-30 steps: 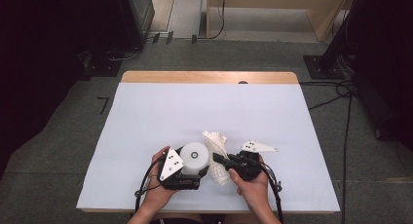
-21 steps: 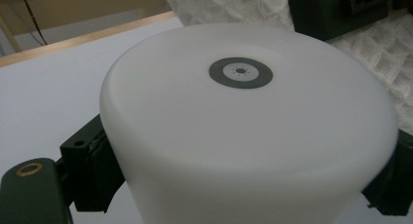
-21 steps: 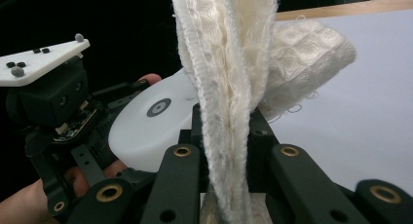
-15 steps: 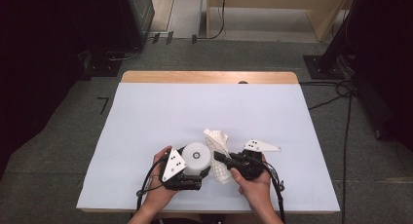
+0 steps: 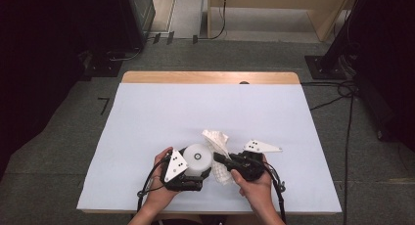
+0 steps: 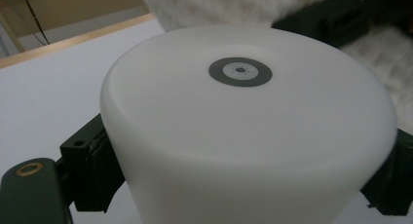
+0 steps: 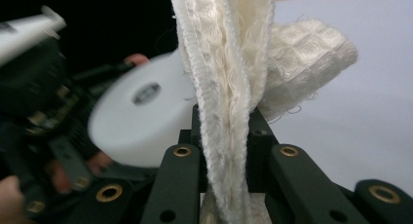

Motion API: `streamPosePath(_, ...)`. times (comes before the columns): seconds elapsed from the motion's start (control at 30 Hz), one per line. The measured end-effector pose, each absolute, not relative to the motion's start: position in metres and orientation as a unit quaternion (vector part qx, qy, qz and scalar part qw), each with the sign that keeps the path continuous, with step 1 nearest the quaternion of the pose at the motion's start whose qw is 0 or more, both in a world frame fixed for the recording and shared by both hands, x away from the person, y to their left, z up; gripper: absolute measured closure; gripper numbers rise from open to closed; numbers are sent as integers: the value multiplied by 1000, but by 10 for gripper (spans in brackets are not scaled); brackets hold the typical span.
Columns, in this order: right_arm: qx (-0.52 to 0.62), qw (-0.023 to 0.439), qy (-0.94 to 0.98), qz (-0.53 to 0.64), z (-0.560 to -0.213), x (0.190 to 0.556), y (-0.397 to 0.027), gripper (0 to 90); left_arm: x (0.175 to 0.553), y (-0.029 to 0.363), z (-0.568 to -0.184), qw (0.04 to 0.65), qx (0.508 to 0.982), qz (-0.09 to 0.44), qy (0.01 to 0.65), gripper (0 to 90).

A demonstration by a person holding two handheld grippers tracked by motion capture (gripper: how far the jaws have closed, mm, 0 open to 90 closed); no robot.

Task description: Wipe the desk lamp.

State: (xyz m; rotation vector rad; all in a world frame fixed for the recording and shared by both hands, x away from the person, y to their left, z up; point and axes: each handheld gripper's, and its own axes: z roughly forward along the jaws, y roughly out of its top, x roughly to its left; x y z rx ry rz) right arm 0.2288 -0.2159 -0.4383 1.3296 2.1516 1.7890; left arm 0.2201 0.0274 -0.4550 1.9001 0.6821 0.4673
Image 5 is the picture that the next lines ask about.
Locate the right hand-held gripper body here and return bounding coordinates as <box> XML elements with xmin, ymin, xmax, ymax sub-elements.
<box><xmin>227</xmin><ymin>139</ymin><xmax>284</xmax><ymax>182</ymax></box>

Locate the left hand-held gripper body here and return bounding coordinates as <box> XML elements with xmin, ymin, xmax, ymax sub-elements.
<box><xmin>161</xmin><ymin>149</ymin><xmax>206</xmax><ymax>192</ymax></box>

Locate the white cup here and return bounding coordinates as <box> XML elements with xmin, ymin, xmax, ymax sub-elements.
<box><xmin>182</xmin><ymin>143</ymin><xmax>213</xmax><ymax>178</ymax></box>

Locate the white textured cloth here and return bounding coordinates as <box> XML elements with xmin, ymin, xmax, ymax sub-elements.
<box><xmin>201</xmin><ymin>129</ymin><xmax>236</xmax><ymax>186</ymax></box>

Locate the person's right hand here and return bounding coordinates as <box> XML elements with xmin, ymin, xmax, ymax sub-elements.
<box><xmin>230</xmin><ymin>155</ymin><xmax>274</xmax><ymax>205</ymax></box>

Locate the person's left hand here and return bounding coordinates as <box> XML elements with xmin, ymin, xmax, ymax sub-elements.
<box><xmin>144</xmin><ymin>146</ymin><xmax>181</xmax><ymax>203</ymax></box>

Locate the white table sheet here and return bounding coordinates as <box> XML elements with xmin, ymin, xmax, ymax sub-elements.
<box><xmin>76</xmin><ymin>82</ymin><xmax>343</xmax><ymax>214</ymax></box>

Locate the person's dark clothing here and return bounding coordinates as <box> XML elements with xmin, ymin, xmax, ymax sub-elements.
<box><xmin>156</xmin><ymin>214</ymin><xmax>229</xmax><ymax>225</ymax></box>

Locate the black stand base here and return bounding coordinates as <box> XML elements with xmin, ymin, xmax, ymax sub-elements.
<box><xmin>85</xmin><ymin>51</ymin><xmax>123</xmax><ymax>78</ymax></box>

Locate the black metal stand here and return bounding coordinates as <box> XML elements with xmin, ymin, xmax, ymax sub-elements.
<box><xmin>304</xmin><ymin>0</ymin><xmax>370</xmax><ymax>81</ymax></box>

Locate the black equipment cabinet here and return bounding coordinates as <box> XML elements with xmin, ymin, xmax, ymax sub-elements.
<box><xmin>116</xmin><ymin>0</ymin><xmax>157</xmax><ymax>51</ymax></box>

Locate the beige wooden cabinet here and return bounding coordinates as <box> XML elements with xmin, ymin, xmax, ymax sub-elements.
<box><xmin>207</xmin><ymin>0</ymin><xmax>360</xmax><ymax>43</ymax></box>

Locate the dark curtain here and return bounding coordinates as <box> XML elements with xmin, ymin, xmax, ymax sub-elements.
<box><xmin>346</xmin><ymin>0</ymin><xmax>415</xmax><ymax>152</ymax></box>

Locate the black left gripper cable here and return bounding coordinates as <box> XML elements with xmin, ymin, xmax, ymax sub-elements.
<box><xmin>136</xmin><ymin>157</ymin><xmax>167</xmax><ymax>213</ymax></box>

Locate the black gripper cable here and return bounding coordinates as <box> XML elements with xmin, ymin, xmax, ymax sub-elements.
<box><xmin>260</xmin><ymin>160</ymin><xmax>288</xmax><ymax>223</ymax></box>
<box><xmin>136</xmin><ymin>157</ymin><xmax>167</xmax><ymax>213</ymax></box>

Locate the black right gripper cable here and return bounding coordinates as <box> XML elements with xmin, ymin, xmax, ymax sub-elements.
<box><xmin>260</xmin><ymin>160</ymin><xmax>288</xmax><ymax>223</ymax></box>

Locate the black floor cable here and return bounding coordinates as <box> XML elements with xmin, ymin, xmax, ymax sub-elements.
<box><xmin>301</xmin><ymin>79</ymin><xmax>359</xmax><ymax>112</ymax></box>
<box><xmin>342</xmin><ymin>94</ymin><xmax>356</xmax><ymax>225</ymax></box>

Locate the grey floor cable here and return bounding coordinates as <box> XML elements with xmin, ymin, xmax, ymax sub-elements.
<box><xmin>108</xmin><ymin>47</ymin><xmax>144</xmax><ymax>63</ymax></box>

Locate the black hanging cable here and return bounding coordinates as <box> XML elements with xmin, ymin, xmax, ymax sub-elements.
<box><xmin>198</xmin><ymin>0</ymin><xmax>229</xmax><ymax>41</ymax></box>

